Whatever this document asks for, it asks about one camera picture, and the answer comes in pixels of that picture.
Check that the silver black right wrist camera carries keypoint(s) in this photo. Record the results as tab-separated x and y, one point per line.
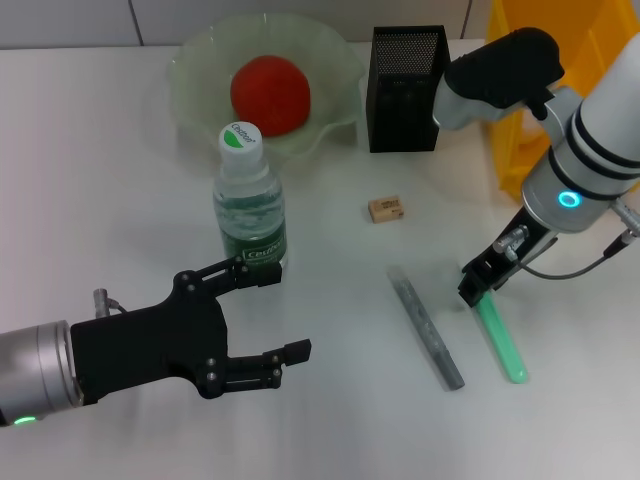
500	70

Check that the clear green-label water bottle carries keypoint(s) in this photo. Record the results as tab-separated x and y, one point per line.
250	210

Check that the silver left connector plug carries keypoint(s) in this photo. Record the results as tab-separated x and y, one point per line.
102	300

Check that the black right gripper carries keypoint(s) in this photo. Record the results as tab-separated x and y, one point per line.
515	242

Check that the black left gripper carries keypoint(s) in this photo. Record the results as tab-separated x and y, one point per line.
150	345

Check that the small tan eraser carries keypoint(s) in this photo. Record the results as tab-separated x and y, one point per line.
385	210

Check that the green glass fruit plate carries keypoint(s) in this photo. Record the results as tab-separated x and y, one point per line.
335	80

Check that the mint green pen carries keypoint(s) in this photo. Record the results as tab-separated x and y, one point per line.
505	345

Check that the red orange fruit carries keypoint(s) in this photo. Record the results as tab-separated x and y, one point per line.
270	95

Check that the yellow plastic bin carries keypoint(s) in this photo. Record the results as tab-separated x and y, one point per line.
595	30

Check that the grey marker pen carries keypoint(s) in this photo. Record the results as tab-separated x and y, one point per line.
425	327

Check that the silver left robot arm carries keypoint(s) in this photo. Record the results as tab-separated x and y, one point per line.
35	370

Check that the black mesh pen holder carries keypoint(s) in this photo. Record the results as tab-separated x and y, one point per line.
400	110

